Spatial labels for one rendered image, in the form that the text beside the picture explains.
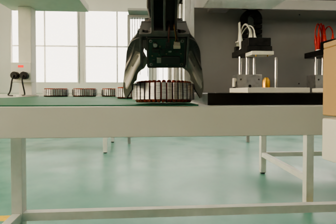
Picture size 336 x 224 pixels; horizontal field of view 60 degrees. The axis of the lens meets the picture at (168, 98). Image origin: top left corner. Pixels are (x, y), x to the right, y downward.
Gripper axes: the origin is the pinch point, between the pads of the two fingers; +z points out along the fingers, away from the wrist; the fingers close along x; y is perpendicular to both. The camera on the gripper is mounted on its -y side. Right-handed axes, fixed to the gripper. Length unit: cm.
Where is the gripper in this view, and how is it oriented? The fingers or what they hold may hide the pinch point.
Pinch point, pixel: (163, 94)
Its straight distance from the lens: 53.4
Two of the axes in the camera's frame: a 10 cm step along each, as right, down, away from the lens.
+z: -0.1, 8.6, 5.1
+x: 10.0, -0.1, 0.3
